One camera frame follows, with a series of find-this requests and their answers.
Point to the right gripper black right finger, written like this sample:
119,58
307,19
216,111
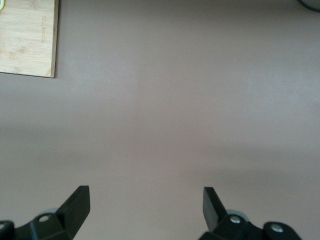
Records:
212,212

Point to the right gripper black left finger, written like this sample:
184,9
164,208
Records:
72,212

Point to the brown table cover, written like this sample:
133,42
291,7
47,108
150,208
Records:
160,100

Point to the lemon slice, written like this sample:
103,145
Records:
2,5

